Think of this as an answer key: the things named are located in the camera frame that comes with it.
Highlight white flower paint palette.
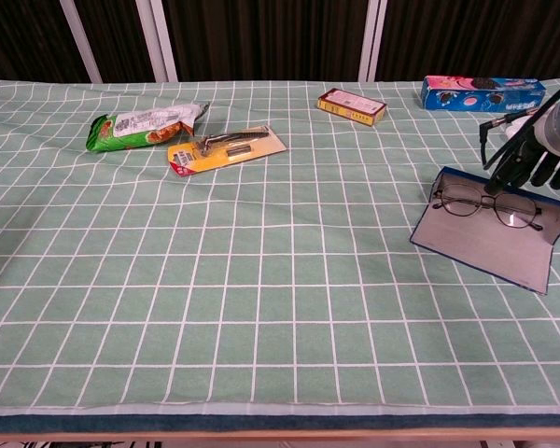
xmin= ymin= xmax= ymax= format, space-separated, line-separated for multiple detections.
xmin=503 ymin=112 xmax=542 ymax=141

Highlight small red yellow box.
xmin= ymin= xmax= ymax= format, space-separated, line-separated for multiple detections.
xmin=316 ymin=87 xmax=387 ymax=128

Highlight wire-frame eyeglasses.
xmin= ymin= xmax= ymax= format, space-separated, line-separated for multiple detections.
xmin=427 ymin=183 xmax=544 ymax=232

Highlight white frame post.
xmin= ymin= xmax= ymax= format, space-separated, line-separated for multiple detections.
xmin=357 ymin=0 xmax=388 ymax=83
xmin=134 ymin=0 xmax=179 ymax=83
xmin=58 ymin=0 xmax=105 ymax=84

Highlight green snack packet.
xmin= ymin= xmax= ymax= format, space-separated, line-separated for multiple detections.
xmin=84 ymin=101 xmax=211 ymax=154

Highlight black pleated curtain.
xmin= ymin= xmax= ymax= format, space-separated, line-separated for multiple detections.
xmin=0 ymin=0 xmax=560 ymax=84

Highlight dark blue glasses case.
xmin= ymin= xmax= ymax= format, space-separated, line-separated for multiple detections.
xmin=409 ymin=166 xmax=560 ymax=296

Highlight blue cookie box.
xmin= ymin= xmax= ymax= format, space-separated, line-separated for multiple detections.
xmin=419 ymin=75 xmax=548 ymax=114

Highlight dark blue felt underlay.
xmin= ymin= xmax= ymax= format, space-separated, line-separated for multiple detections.
xmin=0 ymin=413 xmax=560 ymax=434

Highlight green white grid tablecloth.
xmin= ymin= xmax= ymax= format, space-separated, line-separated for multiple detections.
xmin=0 ymin=77 xmax=560 ymax=416

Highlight razor on yellow card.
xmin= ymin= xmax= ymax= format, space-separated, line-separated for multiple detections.
xmin=166 ymin=124 xmax=288 ymax=179

